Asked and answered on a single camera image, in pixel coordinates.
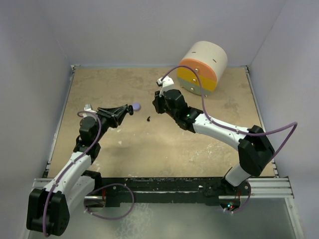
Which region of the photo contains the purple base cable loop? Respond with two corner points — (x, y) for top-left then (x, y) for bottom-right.
(83, 183), (135, 220)

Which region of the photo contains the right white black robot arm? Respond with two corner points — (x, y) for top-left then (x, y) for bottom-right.
(153, 89), (275, 195)

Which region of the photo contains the purple earbud charging case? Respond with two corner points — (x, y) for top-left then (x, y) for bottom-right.
(132, 103), (141, 111)

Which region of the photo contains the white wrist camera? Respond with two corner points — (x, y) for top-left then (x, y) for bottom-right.
(81, 104), (96, 118)
(157, 76), (175, 97)

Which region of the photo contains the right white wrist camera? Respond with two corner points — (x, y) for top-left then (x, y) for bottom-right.
(157, 76), (175, 97)

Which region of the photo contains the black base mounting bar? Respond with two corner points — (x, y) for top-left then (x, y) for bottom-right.
(83, 170), (251, 210)

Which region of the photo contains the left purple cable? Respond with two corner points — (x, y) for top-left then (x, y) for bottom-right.
(42, 111), (102, 238)

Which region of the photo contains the aluminium frame rail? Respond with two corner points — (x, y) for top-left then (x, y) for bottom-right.
(32, 75), (292, 200)

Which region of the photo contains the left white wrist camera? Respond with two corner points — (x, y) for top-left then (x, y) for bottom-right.
(81, 104), (96, 118)

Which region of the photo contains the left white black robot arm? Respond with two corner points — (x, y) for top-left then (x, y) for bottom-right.
(26, 105), (134, 237)

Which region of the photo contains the round cream drawer cabinet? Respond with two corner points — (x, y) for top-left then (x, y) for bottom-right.
(176, 41), (228, 96)

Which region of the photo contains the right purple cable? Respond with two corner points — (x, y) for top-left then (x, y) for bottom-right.
(160, 65), (299, 160)

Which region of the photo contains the black earbud charging case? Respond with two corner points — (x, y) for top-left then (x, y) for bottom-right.
(128, 105), (134, 116)

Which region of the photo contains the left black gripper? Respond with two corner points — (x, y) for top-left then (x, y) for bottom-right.
(93, 106), (127, 142)

